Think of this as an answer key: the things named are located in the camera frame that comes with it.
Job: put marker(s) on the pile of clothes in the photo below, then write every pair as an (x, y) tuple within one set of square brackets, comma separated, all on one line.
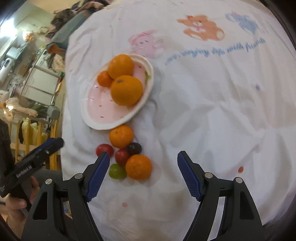
[(64, 24)]

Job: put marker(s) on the large orange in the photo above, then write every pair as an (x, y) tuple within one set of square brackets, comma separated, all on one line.
[(126, 90), (120, 65)]

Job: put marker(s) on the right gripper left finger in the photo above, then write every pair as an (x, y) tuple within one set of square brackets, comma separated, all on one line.
[(45, 220)]

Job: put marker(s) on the white kitchen cabinets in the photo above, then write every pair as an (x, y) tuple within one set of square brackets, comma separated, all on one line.
[(41, 83)]

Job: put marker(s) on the person left hand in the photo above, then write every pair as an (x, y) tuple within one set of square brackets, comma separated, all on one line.
[(16, 219)]

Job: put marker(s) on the red cherry tomato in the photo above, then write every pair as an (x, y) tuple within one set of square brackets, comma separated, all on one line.
[(104, 148), (121, 157)]

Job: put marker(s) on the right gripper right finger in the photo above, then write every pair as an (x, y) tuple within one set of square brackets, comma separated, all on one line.
[(240, 219)]

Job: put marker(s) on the pink strawberry ceramic plate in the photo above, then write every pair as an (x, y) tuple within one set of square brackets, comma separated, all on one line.
[(104, 108)]

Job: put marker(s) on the green tomato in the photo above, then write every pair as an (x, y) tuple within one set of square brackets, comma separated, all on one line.
[(117, 172)]

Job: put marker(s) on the yellow wooden rack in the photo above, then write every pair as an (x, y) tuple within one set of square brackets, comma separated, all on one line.
[(28, 134)]

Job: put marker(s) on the small mandarin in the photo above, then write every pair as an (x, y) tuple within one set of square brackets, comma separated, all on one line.
[(121, 136), (104, 80), (138, 167)]

